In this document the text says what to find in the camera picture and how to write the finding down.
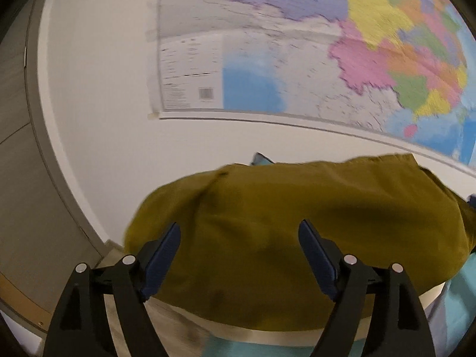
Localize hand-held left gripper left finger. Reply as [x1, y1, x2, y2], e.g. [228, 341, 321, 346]
[44, 221, 182, 357]

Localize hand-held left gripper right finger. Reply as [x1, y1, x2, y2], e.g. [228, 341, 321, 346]
[297, 219, 436, 357]

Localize olive green garment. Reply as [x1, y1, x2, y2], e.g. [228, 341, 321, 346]
[123, 152, 476, 333]

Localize teal grey patterned bedsheet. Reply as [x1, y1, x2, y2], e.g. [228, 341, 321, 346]
[201, 152, 476, 357]

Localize grey door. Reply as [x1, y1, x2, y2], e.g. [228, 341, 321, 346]
[0, 0, 108, 328]

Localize colourful wall map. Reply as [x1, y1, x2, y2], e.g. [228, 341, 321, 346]
[147, 0, 476, 175]

